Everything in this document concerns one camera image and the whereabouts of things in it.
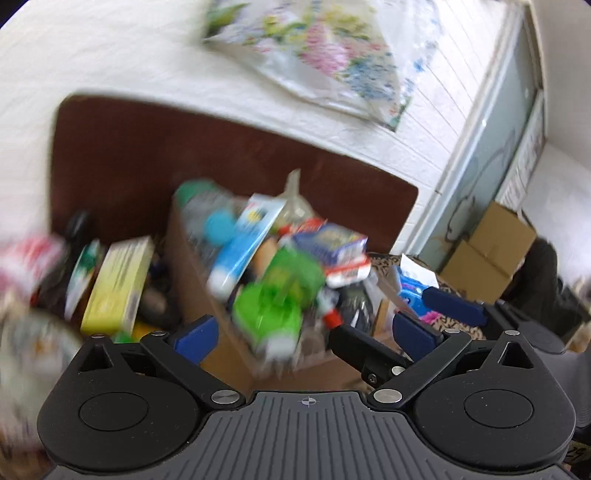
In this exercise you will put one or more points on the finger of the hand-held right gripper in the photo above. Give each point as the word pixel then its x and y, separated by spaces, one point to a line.
pixel 364 350
pixel 450 302

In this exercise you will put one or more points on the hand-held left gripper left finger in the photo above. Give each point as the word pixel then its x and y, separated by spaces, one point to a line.
pixel 196 337

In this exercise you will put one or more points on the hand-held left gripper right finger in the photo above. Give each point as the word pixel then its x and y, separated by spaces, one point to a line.
pixel 415 337

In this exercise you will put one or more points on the tan cardboard box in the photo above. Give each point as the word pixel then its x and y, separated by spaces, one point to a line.
pixel 203 295

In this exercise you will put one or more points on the white and blue tube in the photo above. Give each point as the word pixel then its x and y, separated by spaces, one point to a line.
pixel 244 249

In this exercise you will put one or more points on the blue card box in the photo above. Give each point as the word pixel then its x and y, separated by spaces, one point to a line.
pixel 330 242

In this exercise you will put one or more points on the blue tissue pack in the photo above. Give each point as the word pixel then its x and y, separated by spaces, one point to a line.
pixel 413 290

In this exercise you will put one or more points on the brown cardboard carton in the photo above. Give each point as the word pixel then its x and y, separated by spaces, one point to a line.
pixel 475 272
pixel 501 235

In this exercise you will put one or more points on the dark cloth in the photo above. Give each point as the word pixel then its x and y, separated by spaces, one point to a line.
pixel 545 277

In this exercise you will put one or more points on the red and white label box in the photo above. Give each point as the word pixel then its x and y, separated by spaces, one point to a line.
pixel 348 274

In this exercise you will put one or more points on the green plug-in repellent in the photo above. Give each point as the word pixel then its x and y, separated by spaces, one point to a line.
pixel 272 304

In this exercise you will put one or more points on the yellow-green carton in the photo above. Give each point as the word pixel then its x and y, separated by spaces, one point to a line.
pixel 120 281

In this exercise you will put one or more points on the clear bottle with blue cap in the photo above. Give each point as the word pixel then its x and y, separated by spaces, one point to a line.
pixel 217 221

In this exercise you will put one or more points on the green sachet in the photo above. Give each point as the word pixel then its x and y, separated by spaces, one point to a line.
pixel 83 277

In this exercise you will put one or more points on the frosted glass door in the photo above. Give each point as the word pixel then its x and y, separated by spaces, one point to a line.
pixel 489 152

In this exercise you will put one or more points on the red flat box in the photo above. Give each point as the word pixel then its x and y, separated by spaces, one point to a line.
pixel 27 258

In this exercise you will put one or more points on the brown wooden board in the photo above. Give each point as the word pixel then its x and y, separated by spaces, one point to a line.
pixel 138 157

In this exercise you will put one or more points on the floral plastic bag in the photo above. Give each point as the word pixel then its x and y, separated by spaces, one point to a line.
pixel 323 50

